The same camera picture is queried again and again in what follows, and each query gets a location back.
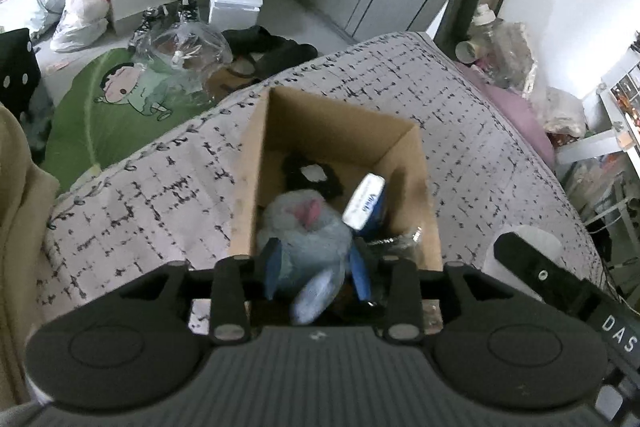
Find clear plastic bottle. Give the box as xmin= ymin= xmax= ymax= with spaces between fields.
xmin=470 ymin=4 xmax=506 ymax=58

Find grey printed blanket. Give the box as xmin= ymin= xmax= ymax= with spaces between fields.
xmin=42 ymin=31 xmax=608 ymax=338

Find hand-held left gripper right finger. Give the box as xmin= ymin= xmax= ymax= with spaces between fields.
xmin=348 ymin=247 xmax=506 ymax=343

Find black tripod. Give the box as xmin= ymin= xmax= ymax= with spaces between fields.
xmin=131 ymin=0 xmax=201 ymax=42

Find cardboard box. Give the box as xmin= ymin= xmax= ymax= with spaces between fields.
xmin=227 ymin=86 xmax=445 ymax=323

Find crumpled white plastic bags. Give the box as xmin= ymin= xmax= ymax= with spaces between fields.
xmin=492 ymin=22 xmax=586 ymax=138

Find green cartoon mat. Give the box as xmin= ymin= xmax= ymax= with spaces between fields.
xmin=40 ymin=47 xmax=226 ymax=188

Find white bag with red print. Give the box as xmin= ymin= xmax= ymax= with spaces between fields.
xmin=50 ymin=0 xmax=112 ymax=52

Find white box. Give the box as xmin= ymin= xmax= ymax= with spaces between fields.
xmin=207 ymin=0 xmax=263 ymax=28

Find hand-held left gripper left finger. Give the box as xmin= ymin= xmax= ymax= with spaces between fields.
xmin=117 ymin=238 xmax=282 ymax=345

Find small white can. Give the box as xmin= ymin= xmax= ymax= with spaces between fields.
xmin=454 ymin=39 xmax=488 ymax=62

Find black polka dot cushion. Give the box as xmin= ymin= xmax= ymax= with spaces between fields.
xmin=0 ymin=28 xmax=41 ymax=118

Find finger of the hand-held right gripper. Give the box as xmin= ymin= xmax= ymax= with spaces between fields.
xmin=493 ymin=233 xmax=598 ymax=315

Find beige cloth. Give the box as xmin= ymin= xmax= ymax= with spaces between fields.
xmin=0 ymin=104 xmax=61 ymax=408

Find large clear plastic bag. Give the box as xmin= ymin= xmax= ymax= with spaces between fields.
xmin=132 ymin=21 xmax=233 ymax=108

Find blue tissue pack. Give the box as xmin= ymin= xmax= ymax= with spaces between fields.
xmin=341 ymin=173 xmax=388 ymax=235

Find white desk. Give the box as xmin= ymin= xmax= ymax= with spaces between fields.
xmin=555 ymin=52 xmax=640 ymax=165

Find blue plush toy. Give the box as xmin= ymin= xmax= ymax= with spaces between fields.
xmin=256 ymin=189 xmax=353 ymax=325

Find pink pillow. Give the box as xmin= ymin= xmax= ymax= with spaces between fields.
xmin=455 ymin=59 xmax=556 ymax=168

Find black and white cloth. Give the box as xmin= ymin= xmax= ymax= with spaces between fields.
xmin=281 ymin=154 xmax=346 ymax=198

